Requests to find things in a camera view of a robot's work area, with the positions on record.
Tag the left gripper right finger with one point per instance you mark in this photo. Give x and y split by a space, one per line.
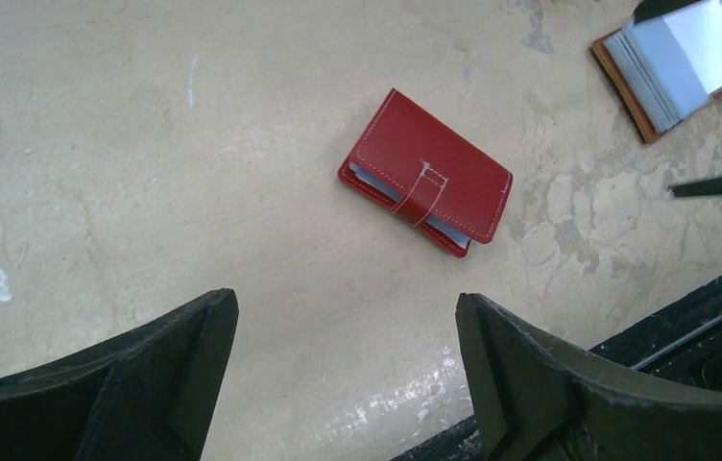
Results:
536 396

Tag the red leather card holder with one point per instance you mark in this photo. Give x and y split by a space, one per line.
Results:
428 176

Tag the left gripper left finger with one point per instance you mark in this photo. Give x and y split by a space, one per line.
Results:
146 394

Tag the brown open card holder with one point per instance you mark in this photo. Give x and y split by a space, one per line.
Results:
665 63

